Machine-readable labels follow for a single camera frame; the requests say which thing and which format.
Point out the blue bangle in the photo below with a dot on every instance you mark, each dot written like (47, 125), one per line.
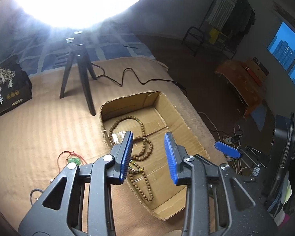
(35, 195)

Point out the window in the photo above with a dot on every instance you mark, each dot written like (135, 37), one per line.
(282, 47)

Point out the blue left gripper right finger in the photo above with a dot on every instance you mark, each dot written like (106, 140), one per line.
(178, 161)

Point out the black tripod stand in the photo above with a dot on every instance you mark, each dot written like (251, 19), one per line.
(79, 54)

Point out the black snack bag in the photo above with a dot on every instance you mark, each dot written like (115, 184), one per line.
(15, 85)

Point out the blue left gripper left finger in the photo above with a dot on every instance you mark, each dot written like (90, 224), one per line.
(122, 155)

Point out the black metal clothes rack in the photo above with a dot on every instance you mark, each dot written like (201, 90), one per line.
(225, 24)

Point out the brown cardboard box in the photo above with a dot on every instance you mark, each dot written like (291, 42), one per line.
(149, 116)

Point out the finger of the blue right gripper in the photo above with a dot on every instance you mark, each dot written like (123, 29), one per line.
(227, 150)

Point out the blue patterned bed sheet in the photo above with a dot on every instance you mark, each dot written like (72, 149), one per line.
(47, 50)

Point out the white power strip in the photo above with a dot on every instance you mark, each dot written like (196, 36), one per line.
(234, 137)

